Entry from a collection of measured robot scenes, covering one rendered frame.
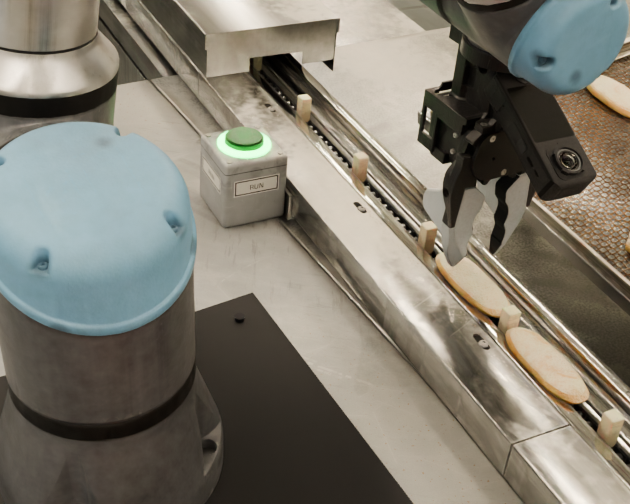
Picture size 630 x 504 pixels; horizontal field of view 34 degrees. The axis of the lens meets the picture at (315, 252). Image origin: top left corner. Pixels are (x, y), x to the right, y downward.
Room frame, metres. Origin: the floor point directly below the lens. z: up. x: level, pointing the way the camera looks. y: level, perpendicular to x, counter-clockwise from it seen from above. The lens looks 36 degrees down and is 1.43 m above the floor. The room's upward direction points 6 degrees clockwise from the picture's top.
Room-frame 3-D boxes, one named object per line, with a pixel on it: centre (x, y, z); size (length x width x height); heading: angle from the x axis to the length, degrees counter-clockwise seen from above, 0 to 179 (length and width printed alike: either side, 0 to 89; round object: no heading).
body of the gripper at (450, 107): (0.80, -0.13, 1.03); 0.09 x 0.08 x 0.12; 33
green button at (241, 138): (0.92, 0.08, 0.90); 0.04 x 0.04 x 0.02
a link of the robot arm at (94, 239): (0.47, 0.13, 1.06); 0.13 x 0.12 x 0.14; 33
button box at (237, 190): (0.92, 0.08, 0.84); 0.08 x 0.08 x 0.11; 30
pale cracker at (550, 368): (0.67, -0.21, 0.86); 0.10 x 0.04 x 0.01; 30
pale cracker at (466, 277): (0.77, -0.15, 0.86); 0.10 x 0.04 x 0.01; 33
